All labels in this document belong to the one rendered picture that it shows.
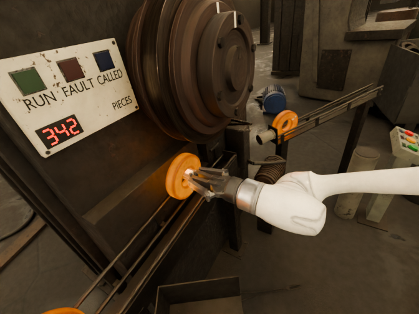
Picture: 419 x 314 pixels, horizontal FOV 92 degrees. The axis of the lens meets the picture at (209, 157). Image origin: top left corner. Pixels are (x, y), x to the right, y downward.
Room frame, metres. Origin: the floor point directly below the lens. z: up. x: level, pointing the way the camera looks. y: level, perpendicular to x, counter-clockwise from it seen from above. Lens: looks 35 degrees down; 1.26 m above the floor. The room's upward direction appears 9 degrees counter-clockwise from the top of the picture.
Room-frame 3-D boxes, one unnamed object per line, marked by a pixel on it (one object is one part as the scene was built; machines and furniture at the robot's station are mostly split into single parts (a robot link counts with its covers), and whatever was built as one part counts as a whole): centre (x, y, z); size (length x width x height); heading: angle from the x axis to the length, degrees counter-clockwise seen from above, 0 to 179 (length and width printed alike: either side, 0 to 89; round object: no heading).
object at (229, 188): (0.43, -0.04, 0.84); 0.09 x 0.08 x 0.07; 54
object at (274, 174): (0.87, -0.33, 0.27); 0.22 x 0.13 x 0.53; 143
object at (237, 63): (0.63, -0.11, 1.11); 0.28 x 0.06 x 0.28; 143
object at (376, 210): (0.80, -1.02, 0.31); 0.24 x 0.16 x 0.62; 143
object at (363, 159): (0.86, -0.87, 0.26); 0.12 x 0.12 x 0.52
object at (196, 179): (0.46, 0.03, 0.84); 0.11 x 0.01 x 0.04; 55
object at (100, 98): (0.48, 0.26, 1.15); 0.26 x 0.02 x 0.18; 143
